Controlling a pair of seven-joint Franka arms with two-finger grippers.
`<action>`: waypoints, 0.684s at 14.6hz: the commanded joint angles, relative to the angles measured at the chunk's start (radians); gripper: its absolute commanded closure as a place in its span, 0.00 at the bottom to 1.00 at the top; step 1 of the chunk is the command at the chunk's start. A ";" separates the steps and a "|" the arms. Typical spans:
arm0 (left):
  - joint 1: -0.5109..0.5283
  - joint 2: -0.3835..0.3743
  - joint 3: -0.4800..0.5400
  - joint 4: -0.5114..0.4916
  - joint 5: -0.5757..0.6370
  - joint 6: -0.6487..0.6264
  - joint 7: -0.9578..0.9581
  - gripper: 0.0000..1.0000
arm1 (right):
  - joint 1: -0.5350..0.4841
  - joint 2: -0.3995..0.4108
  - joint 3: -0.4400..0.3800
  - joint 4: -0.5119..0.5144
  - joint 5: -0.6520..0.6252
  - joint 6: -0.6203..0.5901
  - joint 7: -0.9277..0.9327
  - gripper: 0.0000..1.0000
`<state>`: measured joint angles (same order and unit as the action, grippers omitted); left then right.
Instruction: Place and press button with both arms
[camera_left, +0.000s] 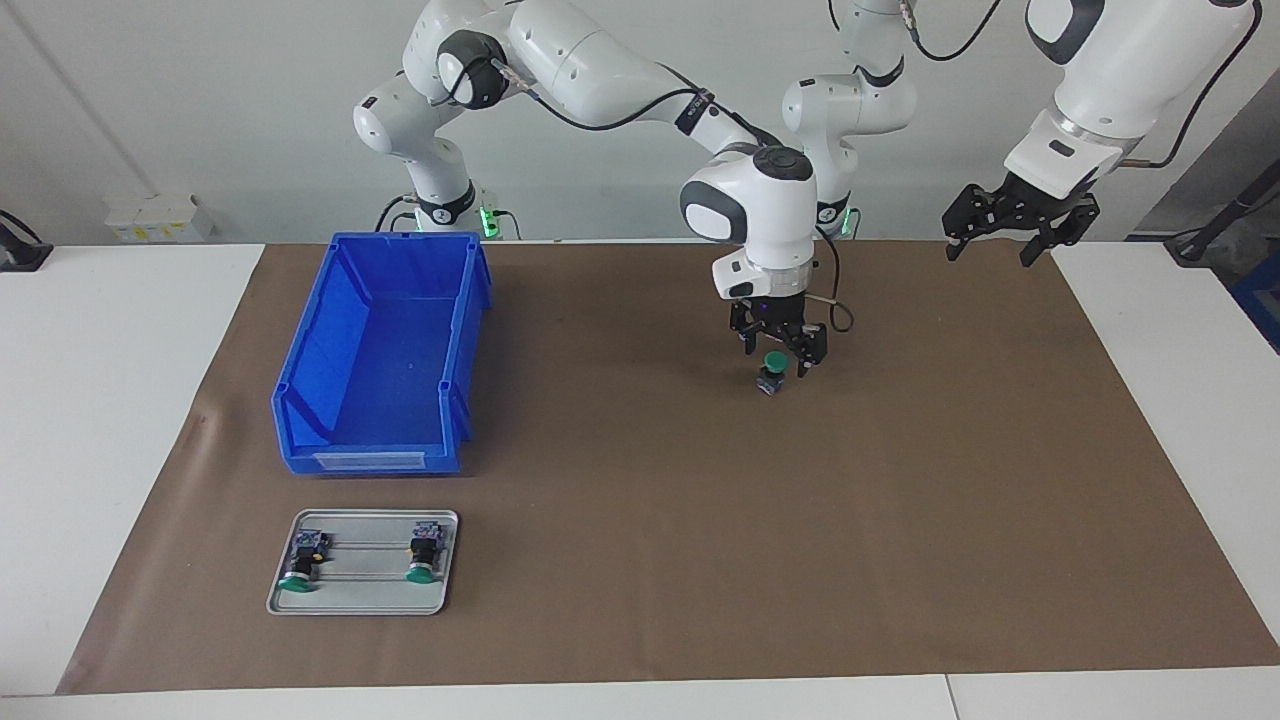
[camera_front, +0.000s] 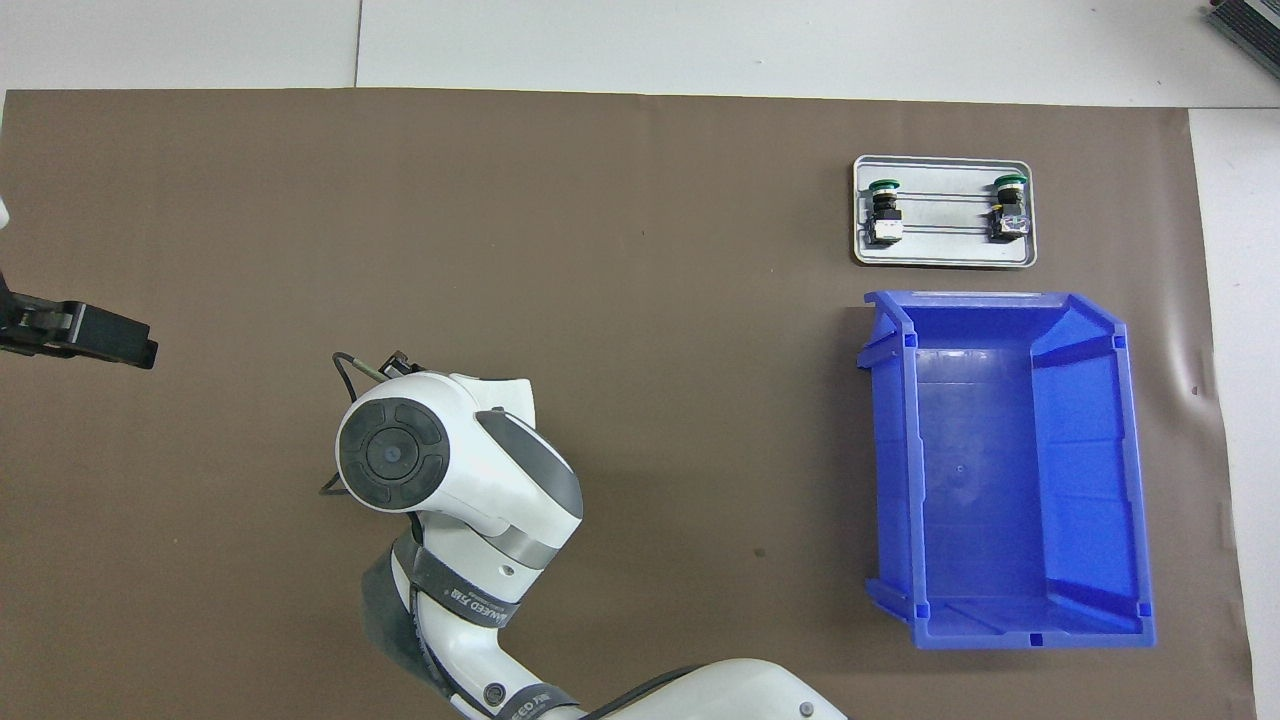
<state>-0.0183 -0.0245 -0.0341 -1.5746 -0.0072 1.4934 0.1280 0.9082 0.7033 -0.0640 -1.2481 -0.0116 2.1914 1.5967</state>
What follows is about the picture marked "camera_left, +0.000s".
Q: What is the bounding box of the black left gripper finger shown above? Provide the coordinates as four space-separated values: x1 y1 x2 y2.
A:
942 183 1001 263
1020 200 1101 269

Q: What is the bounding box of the black stand pole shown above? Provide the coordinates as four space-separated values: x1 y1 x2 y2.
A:
1165 160 1280 266

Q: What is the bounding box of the blue crate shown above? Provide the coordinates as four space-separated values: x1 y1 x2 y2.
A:
1235 250 1280 353

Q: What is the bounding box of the brown table mat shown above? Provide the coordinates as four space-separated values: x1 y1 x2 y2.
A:
55 238 1280 696

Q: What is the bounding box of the blue plastic storage bin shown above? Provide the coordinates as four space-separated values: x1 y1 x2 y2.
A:
271 232 493 476

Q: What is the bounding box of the grey metal tray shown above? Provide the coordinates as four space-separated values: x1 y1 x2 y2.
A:
265 508 459 617

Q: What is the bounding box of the white power strip box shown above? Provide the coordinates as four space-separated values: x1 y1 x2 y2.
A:
105 193 213 244

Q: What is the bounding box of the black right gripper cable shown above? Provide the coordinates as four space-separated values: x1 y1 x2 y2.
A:
495 60 854 333

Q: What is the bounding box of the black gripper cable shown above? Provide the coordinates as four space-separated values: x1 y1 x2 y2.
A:
828 0 1259 171
495 60 854 333

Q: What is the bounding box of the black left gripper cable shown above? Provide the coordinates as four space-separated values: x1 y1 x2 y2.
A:
828 0 1259 171

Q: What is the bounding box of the black clamp mount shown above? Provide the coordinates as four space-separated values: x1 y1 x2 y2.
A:
0 210 53 273

